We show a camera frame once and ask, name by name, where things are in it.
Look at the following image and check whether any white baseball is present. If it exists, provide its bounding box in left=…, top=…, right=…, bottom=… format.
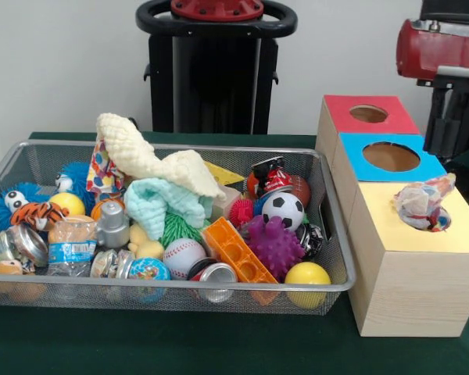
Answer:
left=163, top=237, right=208, bottom=281

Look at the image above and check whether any brown toy football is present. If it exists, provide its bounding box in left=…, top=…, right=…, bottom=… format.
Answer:
left=288, top=174, right=312, bottom=209

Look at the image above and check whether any mint green cloth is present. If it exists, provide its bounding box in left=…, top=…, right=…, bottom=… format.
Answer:
left=124, top=177, right=216, bottom=239

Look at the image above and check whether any cream knitted cloth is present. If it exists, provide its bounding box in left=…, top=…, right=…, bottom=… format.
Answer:
left=97, top=112, right=228, bottom=201

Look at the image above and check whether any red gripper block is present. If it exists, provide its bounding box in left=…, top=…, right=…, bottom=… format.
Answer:
left=396, top=18, right=469, bottom=155

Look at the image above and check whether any orange plastic building block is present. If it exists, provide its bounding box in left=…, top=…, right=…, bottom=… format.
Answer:
left=202, top=217, right=279, bottom=285

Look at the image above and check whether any purple spiky ball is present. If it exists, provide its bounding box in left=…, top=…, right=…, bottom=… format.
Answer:
left=244, top=214, right=306, bottom=283

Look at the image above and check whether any orange striped tiger plush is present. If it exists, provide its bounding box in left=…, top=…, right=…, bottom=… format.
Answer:
left=10, top=201, right=70, bottom=231

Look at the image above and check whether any wooden three-hole sorting box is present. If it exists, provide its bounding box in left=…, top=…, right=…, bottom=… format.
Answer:
left=315, top=95, right=469, bottom=338

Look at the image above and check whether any dotted paper napkin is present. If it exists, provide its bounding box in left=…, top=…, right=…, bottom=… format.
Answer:
left=86, top=138, right=126, bottom=195
left=392, top=173, right=457, bottom=232

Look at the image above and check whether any black and white soccer ball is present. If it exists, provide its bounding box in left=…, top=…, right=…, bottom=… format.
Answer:
left=261, top=191, right=306, bottom=232

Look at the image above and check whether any silver mesh bin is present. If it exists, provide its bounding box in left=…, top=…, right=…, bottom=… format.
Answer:
left=0, top=139, right=356, bottom=317

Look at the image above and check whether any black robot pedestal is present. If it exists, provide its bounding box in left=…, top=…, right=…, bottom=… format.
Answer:
left=135, top=0, right=299, bottom=135

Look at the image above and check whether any smooth yellow ball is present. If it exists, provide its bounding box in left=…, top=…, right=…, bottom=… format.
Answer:
left=284, top=261, right=332, bottom=309

